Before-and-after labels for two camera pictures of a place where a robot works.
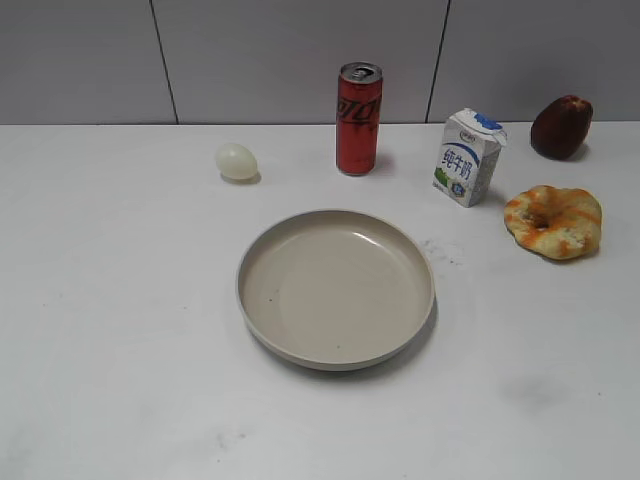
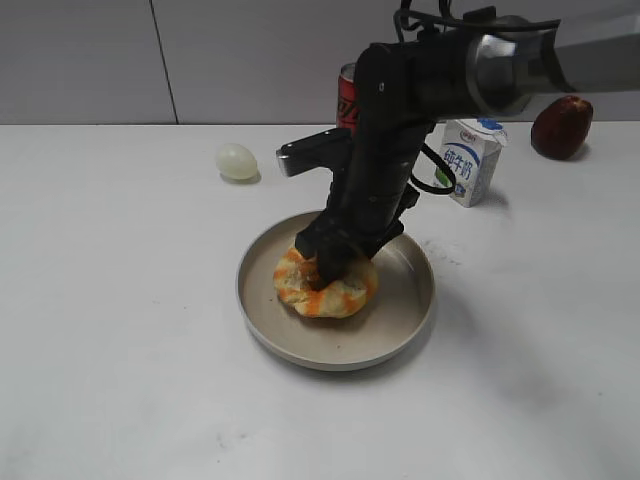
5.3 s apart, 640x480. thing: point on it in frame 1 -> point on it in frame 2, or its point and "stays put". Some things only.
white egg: x=235 y=161 stays put
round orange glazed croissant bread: x=562 y=223 -> x=295 y=288
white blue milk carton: x=468 y=158 stays put
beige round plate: x=336 y=290 stays put
